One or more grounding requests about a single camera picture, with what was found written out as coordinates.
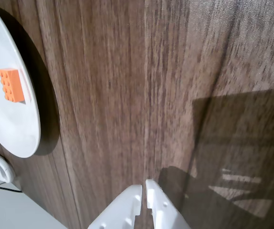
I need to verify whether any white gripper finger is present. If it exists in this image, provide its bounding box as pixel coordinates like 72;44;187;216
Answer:
87;184;143;229
145;178;191;229

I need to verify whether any orange lego block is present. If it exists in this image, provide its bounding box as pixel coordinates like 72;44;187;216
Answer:
0;68;25;103

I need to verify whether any white round plate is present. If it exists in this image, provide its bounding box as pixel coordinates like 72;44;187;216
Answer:
0;1;42;158

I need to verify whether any thin black cable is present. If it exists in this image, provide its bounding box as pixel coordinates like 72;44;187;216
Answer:
0;184;22;193

